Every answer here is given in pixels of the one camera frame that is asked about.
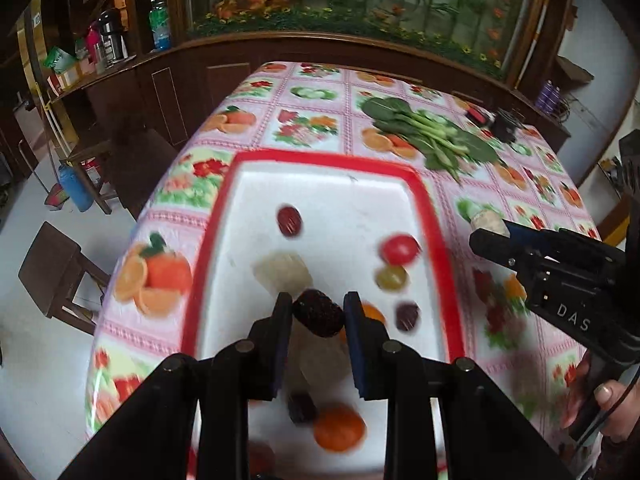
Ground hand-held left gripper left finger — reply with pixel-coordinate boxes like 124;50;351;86
57;291;295;480

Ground small black box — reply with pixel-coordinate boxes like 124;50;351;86
492;110;521;143

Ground red cherry tomato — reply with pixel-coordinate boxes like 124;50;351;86
380;232;422;267

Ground tangled cables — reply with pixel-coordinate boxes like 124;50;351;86
557;92;583;121

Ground green packet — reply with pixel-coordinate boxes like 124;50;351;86
42;46;81;73

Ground green cherry tomato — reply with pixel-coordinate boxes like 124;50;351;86
375;264;410;291

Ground red round fruit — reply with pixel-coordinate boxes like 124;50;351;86
247;442;277;476

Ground cardboard box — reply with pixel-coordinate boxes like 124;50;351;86
47;57;98;96

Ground framed bamboo flower display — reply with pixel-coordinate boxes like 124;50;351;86
165;0;551;86

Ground dark wooden chair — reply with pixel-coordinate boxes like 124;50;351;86
65;127;178;218

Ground wooden cabinet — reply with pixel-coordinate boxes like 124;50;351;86
50;30;571;151

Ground floral fruit print tablecloth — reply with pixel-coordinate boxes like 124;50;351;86
85;60;603;480

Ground person's right hand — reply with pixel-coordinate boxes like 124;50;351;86
560;350;640;443

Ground pink bottle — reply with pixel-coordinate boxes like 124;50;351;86
85;27;103;63

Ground wooden wall shelf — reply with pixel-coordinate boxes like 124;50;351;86
555;55;596;83

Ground beige corn cob piece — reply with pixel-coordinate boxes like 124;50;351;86
292;322;353;393
470;210;510;236
252;252;315;296

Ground blue water jug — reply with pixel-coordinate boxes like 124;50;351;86
57;162;96;213

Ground clear blue water bottle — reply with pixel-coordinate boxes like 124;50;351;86
148;0;172;52

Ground red jujube date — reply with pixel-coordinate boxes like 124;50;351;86
276;204;303;238

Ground dark wooden stool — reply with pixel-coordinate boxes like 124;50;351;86
17;221;111;336

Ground dark wrinkled date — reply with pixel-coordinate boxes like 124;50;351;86
395;301;421;332
287;391;318;425
292;289;346;338

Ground person's right forearm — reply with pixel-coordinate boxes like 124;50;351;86
592;437;640;480

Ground leafy green vegetable bunch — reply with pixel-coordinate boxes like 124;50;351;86
360;96;501;183

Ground red and white tray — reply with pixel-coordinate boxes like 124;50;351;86
180;149;468;480

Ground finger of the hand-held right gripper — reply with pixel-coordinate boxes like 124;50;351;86
469;227;543;273
502;219;568;255

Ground small broom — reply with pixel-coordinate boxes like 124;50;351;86
17;140;68;207

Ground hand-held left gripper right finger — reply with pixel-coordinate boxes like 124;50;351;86
342;290;586;480

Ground black silver thermos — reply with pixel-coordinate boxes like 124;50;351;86
96;8;130;63

